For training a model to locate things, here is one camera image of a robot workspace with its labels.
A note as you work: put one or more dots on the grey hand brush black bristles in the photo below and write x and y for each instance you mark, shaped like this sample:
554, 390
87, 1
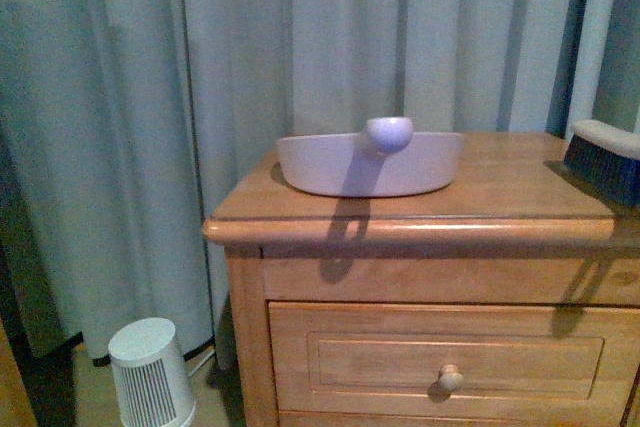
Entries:
607, 157

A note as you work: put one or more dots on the wooden nightstand drawer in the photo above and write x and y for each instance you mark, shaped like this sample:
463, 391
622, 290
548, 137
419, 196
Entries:
533, 364

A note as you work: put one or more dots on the grey-green curtain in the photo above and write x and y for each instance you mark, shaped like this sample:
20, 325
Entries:
125, 122

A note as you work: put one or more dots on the wooden nightstand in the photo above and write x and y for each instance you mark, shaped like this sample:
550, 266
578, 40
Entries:
515, 229

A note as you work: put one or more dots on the round wooden drawer knob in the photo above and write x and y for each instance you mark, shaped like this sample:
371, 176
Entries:
450, 378

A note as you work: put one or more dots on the small white air purifier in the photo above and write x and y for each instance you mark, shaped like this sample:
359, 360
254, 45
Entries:
152, 386

